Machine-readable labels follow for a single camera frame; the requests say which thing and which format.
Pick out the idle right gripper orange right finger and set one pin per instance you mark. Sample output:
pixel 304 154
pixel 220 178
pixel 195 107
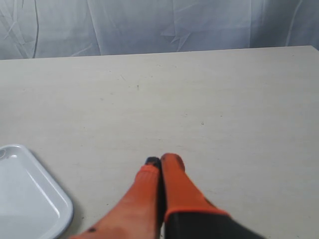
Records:
pixel 189 214

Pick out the idle right gripper orange left finger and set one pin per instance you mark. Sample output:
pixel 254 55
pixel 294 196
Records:
pixel 138 214

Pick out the white plastic tray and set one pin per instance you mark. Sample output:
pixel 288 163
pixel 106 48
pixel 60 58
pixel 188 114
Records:
pixel 32 203

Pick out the white wrinkled backdrop curtain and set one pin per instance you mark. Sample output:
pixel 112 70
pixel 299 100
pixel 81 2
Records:
pixel 62 28

